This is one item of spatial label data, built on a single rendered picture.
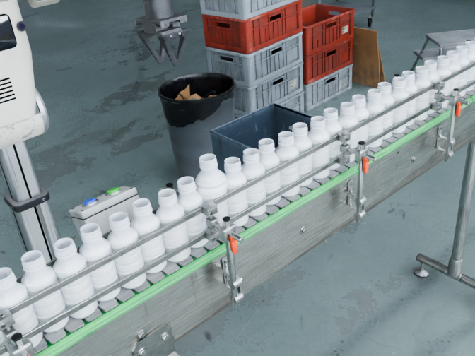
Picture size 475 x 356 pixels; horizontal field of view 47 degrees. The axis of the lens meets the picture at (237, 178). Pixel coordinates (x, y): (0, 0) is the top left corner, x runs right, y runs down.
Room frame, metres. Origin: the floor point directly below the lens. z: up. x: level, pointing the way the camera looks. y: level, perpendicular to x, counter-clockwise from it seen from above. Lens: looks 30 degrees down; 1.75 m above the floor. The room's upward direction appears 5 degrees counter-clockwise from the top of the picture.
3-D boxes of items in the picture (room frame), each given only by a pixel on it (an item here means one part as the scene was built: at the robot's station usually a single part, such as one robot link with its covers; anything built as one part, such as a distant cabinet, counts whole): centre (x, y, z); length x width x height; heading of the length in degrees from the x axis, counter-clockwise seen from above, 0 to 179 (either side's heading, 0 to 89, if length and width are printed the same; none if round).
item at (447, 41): (4.29, -1.85, 0.21); 0.61 x 0.47 x 0.41; 2
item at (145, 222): (0.93, 0.20, 1.08); 0.06 x 0.06 x 0.17
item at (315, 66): (4.27, -0.69, 0.33); 0.61 x 0.41 x 0.22; 132
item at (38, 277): (0.79, 0.38, 1.08); 0.06 x 0.06 x 0.17
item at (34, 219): (1.41, 0.64, 0.74); 0.11 x 0.11 x 0.40; 39
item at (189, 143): (3.00, 0.19, 0.32); 0.45 x 0.45 x 0.64
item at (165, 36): (1.11, 0.11, 1.43); 0.07 x 0.07 x 0.09; 38
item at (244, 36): (3.76, -0.21, 0.78); 0.61 x 0.41 x 0.22; 135
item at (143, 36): (1.13, 0.13, 1.43); 0.07 x 0.07 x 0.09; 38
